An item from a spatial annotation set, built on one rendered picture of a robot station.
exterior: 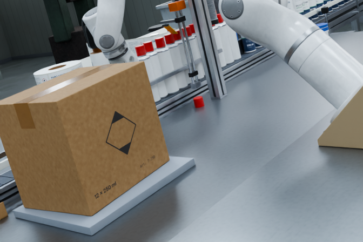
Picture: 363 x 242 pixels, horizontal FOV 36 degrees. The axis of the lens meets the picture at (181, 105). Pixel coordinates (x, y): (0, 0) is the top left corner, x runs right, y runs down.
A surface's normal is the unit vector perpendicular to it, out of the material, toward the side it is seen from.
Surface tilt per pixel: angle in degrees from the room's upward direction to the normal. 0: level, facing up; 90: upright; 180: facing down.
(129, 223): 0
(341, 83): 71
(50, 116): 90
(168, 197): 0
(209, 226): 0
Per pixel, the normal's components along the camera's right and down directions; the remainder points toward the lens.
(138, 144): 0.79, -0.04
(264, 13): 0.08, 0.43
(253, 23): -0.09, 0.62
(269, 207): -0.23, -0.94
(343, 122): -0.66, 0.34
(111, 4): 0.26, -0.20
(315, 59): -0.44, 0.01
